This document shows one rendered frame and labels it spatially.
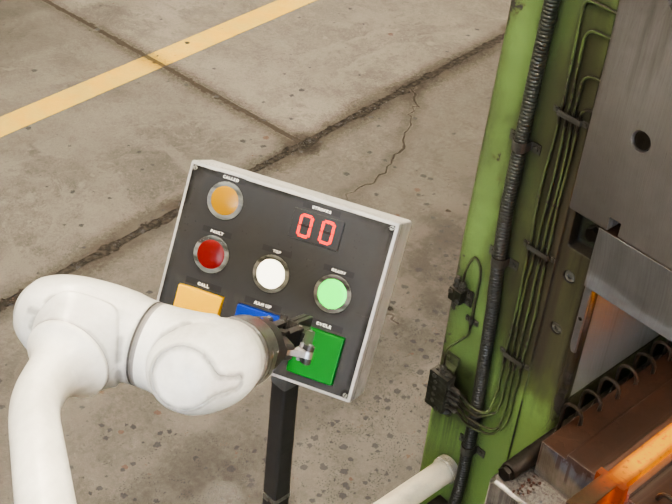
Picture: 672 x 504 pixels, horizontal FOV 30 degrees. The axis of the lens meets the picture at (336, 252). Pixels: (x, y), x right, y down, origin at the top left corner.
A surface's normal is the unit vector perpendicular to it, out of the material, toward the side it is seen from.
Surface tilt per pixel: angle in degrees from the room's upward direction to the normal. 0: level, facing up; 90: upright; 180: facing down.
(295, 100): 0
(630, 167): 90
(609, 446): 0
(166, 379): 62
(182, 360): 47
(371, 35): 0
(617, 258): 90
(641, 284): 90
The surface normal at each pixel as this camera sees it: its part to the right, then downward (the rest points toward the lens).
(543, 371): -0.73, 0.36
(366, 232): -0.29, 0.07
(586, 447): 0.08, -0.79
